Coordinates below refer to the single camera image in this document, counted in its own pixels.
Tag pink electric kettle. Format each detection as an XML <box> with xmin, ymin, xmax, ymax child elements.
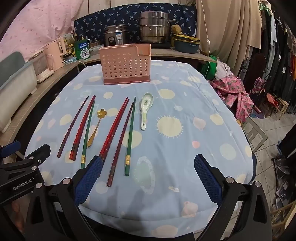
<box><xmin>44</xmin><ymin>38</ymin><xmax>66</xmax><ymax>71</ymax></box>

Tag blue planet print tablecloth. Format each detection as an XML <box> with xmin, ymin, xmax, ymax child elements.
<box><xmin>24</xmin><ymin>60</ymin><xmax>256</xmax><ymax>234</ymax></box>

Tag row of hanging clothes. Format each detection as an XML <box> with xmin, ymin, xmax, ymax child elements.
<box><xmin>261</xmin><ymin>7</ymin><xmax>296</xmax><ymax>114</ymax></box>

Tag white cable with switch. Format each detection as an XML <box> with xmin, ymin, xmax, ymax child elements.
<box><xmin>201</xmin><ymin>0</ymin><xmax>212</xmax><ymax>78</ymax></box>

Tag stainless steel steamer pot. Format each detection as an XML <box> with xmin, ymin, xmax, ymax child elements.
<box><xmin>138</xmin><ymin>10</ymin><xmax>176</xmax><ymax>44</ymax></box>

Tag red chopstick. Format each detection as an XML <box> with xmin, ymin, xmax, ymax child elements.
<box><xmin>72</xmin><ymin>96</ymin><xmax>96</xmax><ymax>161</ymax></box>
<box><xmin>100</xmin><ymin>98</ymin><xmax>129</xmax><ymax>158</ymax></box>
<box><xmin>69</xmin><ymin>95</ymin><xmax>96</xmax><ymax>160</ymax></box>
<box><xmin>99</xmin><ymin>97</ymin><xmax>128</xmax><ymax>158</ymax></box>

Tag green chopstick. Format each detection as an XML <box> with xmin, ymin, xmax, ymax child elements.
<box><xmin>80</xmin><ymin>100</ymin><xmax>95</xmax><ymax>169</ymax></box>
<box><xmin>124</xmin><ymin>96</ymin><xmax>137</xmax><ymax>177</ymax></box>

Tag beige curtain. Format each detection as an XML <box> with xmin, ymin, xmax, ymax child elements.
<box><xmin>196</xmin><ymin>0</ymin><xmax>262</xmax><ymax>75</ymax></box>

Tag green packet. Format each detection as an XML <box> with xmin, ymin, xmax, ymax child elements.
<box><xmin>74</xmin><ymin>39</ymin><xmax>91</xmax><ymax>61</ymax></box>

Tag pink printed cloth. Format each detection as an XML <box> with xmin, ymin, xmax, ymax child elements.
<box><xmin>0</xmin><ymin>0</ymin><xmax>88</xmax><ymax>63</ymax></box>

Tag green and white cloth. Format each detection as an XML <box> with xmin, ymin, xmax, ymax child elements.
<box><xmin>200</xmin><ymin>54</ymin><xmax>232</xmax><ymax>80</ymax></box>

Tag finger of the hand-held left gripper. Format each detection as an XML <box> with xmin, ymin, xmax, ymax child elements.
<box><xmin>0</xmin><ymin>141</ymin><xmax>21</xmax><ymax>160</ymax></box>
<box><xmin>23</xmin><ymin>144</ymin><xmax>51</xmax><ymax>168</ymax></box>

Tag pink floral cloth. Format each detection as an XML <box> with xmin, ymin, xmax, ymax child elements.
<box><xmin>209</xmin><ymin>76</ymin><xmax>255</xmax><ymax>123</ymax></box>

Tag small wooden stool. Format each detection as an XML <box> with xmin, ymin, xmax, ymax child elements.
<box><xmin>266</xmin><ymin>93</ymin><xmax>289</xmax><ymax>120</ymax></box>

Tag black metal chair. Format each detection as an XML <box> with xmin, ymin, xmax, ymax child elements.
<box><xmin>238</xmin><ymin>52</ymin><xmax>269</xmax><ymax>93</ymax></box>

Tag pink perforated utensil holder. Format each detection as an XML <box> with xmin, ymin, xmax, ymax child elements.
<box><xmin>99</xmin><ymin>44</ymin><xmax>151</xmax><ymax>85</ymax></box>

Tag gold flower spoon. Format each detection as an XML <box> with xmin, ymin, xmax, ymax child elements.
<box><xmin>87</xmin><ymin>108</ymin><xmax>106</xmax><ymax>148</ymax></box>

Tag dark maroon chopstick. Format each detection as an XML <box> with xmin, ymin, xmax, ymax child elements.
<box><xmin>57</xmin><ymin>96</ymin><xmax>89</xmax><ymax>158</ymax></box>
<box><xmin>107</xmin><ymin>101</ymin><xmax>134</xmax><ymax>188</ymax></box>

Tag glass food container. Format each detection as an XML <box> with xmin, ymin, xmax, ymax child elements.
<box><xmin>89</xmin><ymin>45</ymin><xmax>102</xmax><ymax>56</ymax></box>

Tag silver rice cooker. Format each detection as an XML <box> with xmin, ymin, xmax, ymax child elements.
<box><xmin>103</xmin><ymin>24</ymin><xmax>129</xmax><ymax>46</ymax></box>

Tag white storage bin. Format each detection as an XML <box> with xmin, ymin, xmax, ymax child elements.
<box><xmin>0</xmin><ymin>51</ymin><xmax>37</xmax><ymax>133</ymax></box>

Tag blue basin with yellow rim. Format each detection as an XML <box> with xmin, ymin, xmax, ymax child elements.
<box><xmin>173</xmin><ymin>39</ymin><xmax>200</xmax><ymax>54</ymax></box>
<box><xmin>172</xmin><ymin>34</ymin><xmax>201</xmax><ymax>43</ymax></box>

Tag white ceramic soup spoon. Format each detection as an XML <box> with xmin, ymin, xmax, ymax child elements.
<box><xmin>140</xmin><ymin>92</ymin><xmax>153</xmax><ymax>131</ymax></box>

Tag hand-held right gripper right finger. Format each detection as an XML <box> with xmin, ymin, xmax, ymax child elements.
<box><xmin>194</xmin><ymin>154</ymin><xmax>272</xmax><ymax>241</ymax></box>

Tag dark blue floral cloth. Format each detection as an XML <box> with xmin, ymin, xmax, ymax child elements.
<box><xmin>73</xmin><ymin>4</ymin><xmax>197</xmax><ymax>44</ymax></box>

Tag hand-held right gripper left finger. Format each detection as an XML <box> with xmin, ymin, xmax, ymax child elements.
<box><xmin>24</xmin><ymin>156</ymin><xmax>102</xmax><ymax>241</ymax></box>

